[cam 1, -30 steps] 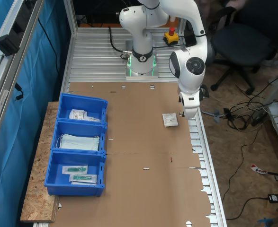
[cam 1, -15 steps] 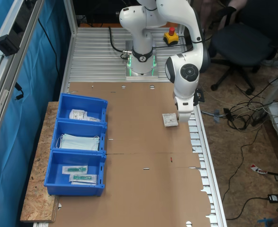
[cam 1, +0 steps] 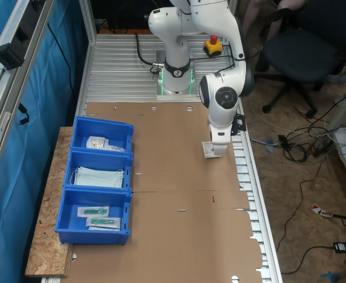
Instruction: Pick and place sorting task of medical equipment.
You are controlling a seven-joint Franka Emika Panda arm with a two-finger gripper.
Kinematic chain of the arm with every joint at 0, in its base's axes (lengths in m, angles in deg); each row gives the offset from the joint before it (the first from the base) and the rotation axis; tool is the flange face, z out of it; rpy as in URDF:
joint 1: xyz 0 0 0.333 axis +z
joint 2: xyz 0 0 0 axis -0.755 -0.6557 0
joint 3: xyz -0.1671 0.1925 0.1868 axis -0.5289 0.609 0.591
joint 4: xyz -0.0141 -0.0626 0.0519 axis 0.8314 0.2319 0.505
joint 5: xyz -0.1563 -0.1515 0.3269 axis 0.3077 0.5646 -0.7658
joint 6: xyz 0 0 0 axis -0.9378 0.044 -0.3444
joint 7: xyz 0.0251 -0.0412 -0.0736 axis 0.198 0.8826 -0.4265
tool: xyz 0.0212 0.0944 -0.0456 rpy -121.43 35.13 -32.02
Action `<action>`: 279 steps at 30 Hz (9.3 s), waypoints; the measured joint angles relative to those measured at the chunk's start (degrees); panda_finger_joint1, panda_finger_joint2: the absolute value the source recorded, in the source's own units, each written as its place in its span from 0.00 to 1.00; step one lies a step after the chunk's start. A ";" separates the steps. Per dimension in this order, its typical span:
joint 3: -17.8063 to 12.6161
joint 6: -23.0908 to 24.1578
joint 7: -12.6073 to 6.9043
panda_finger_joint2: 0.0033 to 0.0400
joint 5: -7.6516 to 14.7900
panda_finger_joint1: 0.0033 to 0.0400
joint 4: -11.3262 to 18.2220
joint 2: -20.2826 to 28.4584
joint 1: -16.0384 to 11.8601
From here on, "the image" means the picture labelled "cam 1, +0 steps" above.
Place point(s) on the white printed gauze packet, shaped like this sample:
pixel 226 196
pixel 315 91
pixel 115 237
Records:
pixel 97 143
pixel 206 149

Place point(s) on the grey tape piece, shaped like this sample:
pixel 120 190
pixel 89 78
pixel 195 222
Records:
pixel 269 144

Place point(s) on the brown cardboard sheet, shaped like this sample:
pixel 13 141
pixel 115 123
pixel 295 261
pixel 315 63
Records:
pixel 184 177

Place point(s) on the yellow emergency stop button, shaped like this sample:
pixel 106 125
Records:
pixel 212 47

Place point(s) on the clear flat packet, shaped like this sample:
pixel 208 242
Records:
pixel 117 148

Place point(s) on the black power strip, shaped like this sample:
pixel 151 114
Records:
pixel 323 147

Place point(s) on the black office chair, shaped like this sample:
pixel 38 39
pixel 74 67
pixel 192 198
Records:
pixel 302 56

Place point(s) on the blue bin with gauze packets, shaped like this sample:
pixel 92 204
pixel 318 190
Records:
pixel 102 126

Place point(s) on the red and white label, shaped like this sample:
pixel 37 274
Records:
pixel 320 210

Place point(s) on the blue bin with masks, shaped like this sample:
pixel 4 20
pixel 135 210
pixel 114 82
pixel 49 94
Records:
pixel 99 157

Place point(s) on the stack of pale face masks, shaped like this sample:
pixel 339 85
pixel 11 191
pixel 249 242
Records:
pixel 97 177

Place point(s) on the person's leg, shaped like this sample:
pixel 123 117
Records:
pixel 250 14
pixel 287 4

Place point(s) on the clear packet with green syringe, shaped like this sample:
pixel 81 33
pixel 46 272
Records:
pixel 93 211
pixel 103 222

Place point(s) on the black power adapter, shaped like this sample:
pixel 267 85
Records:
pixel 343 247

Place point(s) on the blue bin with syringe packets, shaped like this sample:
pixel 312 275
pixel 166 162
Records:
pixel 72 218

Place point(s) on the blue tape piece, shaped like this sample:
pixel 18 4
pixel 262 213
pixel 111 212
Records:
pixel 330 275

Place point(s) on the OSB wood board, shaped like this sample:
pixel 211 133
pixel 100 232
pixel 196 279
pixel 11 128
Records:
pixel 47 259

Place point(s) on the aluminium beam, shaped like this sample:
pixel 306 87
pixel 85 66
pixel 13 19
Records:
pixel 1 97

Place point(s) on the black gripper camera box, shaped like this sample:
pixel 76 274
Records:
pixel 239 123

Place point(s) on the black camera on beam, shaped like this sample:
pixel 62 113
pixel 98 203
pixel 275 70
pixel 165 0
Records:
pixel 7 57

